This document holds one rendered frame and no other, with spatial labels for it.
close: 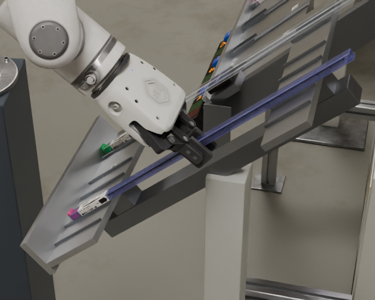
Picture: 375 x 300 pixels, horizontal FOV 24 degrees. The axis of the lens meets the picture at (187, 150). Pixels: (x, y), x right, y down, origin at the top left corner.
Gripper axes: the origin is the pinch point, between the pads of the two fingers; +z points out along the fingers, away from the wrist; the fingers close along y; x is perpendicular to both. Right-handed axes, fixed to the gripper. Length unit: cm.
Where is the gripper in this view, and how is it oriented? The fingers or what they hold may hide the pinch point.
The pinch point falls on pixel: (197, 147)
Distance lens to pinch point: 117.3
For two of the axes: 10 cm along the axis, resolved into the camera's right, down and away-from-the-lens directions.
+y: 2.4, -5.7, 7.8
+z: 7.5, 6.2, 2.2
